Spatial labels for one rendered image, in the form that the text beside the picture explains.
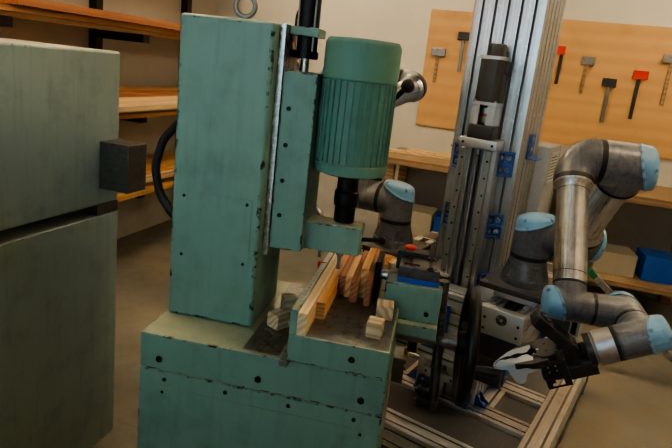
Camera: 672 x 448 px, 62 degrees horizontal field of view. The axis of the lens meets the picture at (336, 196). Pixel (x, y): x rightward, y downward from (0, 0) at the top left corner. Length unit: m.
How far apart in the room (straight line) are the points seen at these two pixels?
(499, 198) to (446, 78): 2.60
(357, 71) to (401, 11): 3.47
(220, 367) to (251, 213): 0.36
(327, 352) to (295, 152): 0.45
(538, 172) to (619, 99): 2.36
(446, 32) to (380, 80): 3.36
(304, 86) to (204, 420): 0.81
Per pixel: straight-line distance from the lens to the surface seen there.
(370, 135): 1.26
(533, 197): 2.29
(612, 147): 1.55
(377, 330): 1.19
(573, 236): 1.44
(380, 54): 1.25
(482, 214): 2.02
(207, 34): 1.31
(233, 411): 1.39
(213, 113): 1.31
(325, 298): 1.26
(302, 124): 1.28
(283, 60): 1.29
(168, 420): 1.48
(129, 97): 3.63
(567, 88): 4.54
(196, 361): 1.37
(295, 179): 1.30
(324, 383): 1.29
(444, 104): 4.58
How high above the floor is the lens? 1.44
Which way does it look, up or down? 13 degrees down
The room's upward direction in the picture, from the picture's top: 6 degrees clockwise
